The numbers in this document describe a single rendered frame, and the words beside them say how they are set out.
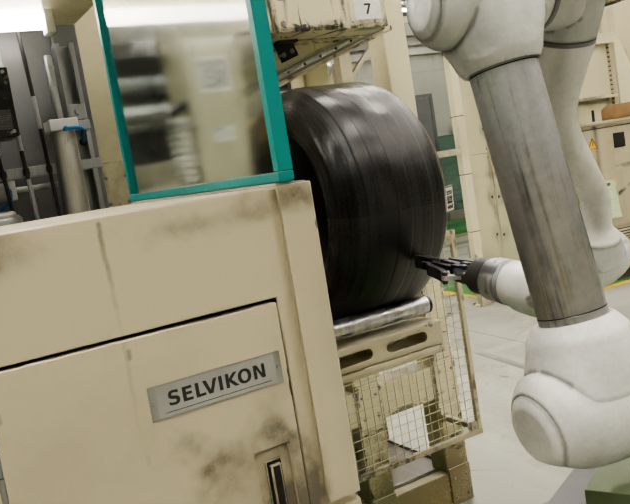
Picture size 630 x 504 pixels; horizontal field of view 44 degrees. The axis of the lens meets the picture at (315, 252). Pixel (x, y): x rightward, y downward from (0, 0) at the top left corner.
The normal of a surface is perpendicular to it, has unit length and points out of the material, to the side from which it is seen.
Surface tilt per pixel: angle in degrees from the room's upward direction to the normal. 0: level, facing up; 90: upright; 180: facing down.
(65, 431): 90
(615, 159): 90
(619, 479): 4
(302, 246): 90
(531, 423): 100
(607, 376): 78
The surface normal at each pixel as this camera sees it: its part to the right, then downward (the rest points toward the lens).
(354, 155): 0.16, -0.29
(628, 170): 0.40, 0.04
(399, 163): 0.44, -0.23
